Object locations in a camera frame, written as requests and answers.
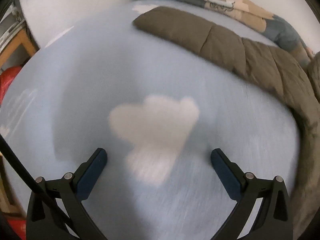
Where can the patchwork printed quilt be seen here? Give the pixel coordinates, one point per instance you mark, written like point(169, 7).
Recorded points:
point(250, 7)

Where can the olive brown padded coat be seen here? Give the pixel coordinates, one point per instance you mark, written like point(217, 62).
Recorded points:
point(225, 42)

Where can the wooden side table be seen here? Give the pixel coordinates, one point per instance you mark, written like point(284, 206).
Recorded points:
point(22, 42)

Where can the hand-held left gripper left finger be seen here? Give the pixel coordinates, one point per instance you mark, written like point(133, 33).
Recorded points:
point(91, 172)

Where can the light blue cloud bed sheet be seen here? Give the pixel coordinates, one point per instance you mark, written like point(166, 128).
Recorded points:
point(150, 67)

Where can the red plastic bag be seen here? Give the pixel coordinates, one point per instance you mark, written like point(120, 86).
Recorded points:
point(8, 80)

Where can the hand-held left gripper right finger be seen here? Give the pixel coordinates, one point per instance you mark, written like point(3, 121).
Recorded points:
point(225, 175)

